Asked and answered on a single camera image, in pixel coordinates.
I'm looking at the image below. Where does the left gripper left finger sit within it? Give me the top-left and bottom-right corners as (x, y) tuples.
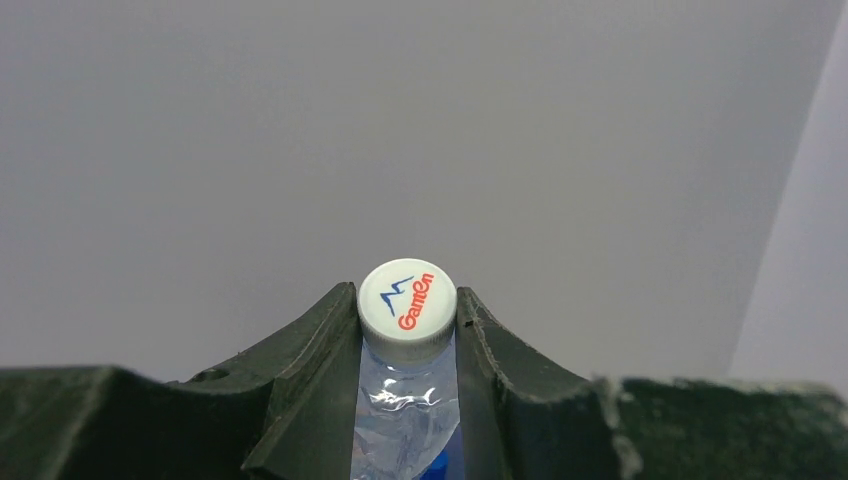
(1, 282), (362, 479)

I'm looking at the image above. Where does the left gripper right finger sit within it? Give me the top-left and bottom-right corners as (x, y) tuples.
(456, 287), (847, 479)

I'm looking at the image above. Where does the small clear water bottle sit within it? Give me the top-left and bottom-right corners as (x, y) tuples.
(350, 258), (460, 479)

